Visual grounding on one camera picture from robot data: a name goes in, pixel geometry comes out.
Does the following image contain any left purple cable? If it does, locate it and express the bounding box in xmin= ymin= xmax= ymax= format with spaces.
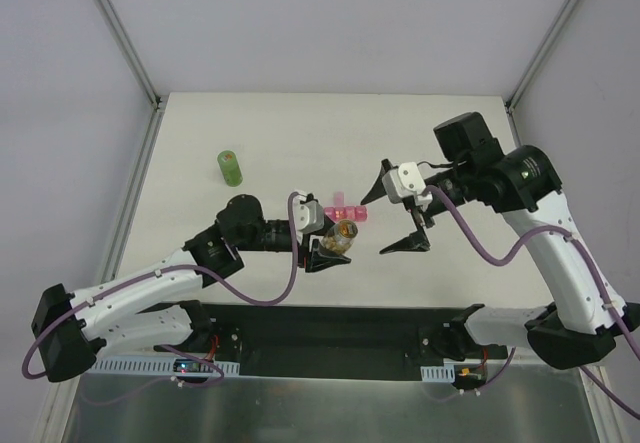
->
xmin=22 ymin=192 xmax=301 ymax=404

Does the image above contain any clear pill bottle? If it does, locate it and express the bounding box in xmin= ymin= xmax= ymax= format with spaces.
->
xmin=320 ymin=221 xmax=357 ymax=255

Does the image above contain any pink weekly pill organizer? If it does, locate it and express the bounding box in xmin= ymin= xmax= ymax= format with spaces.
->
xmin=324 ymin=191 xmax=368 ymax=223

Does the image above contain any aluminium frame post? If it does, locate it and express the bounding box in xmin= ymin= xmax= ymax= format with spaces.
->
xmin=505 ymin=0 xmax=583 ymax=115
xmin=94 ymin=0 xmax=162 ymax=110

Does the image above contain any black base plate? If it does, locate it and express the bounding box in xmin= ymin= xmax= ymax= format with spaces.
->
xmin=152 ymin=304 xmax=517 ymax=380

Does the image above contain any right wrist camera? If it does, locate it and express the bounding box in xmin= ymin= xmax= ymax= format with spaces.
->
xmin=382 ymin=162 xmax=433 ymax=206

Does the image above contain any left aluminium frame post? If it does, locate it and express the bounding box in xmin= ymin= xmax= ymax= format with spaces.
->
xmin=94 ymin=0 xmax=162 ymax=110

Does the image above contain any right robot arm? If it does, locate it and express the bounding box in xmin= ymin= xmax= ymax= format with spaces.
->
xmin=361 ymin=112 xmax=639 ymax=370

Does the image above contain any white cable duct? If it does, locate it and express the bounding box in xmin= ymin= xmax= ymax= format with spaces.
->
xmin=88 ymin=355 xmax=219 ymax=378
xmin=420 ymin=364 xmax=456 ymax=384

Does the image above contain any left white cable duct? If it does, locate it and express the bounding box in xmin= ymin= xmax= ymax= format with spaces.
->
xmin=88 ymin=355 xmax=219 ymax=378

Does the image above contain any right white cable duct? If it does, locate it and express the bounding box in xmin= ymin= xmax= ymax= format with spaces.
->
xmin=420 ymin=364 xmax=456 ymax=384

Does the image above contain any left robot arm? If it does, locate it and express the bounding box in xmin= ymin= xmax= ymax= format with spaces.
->
xmin=22 ymin=192 xmax=358 ymax=383

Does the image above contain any green cylindrical bottle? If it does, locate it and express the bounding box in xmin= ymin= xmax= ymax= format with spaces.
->
xmin=217 ymin=150 xmax=243 ymax=187

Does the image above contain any right aluminium frame post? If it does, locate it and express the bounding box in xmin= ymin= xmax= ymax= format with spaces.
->
xmin=505 ymin=0 xmax=583 ymax=115

